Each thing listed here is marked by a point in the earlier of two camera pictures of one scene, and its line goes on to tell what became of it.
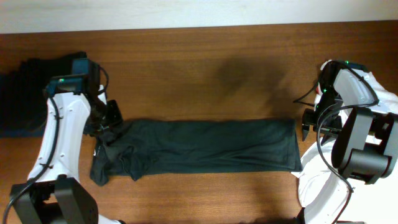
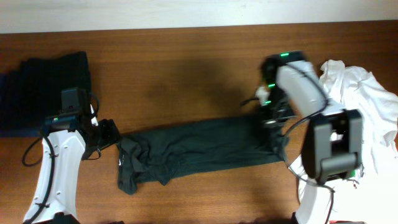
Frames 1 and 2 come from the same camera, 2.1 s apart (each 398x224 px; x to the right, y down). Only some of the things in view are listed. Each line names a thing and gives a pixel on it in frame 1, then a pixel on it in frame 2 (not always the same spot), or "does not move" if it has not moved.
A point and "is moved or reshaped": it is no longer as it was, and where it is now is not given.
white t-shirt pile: [328, 197] does not move
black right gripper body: [329, 99] to [278, 111]
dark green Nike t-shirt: [139, 148] is moved or reshaped
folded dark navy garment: [23, 98] does not move
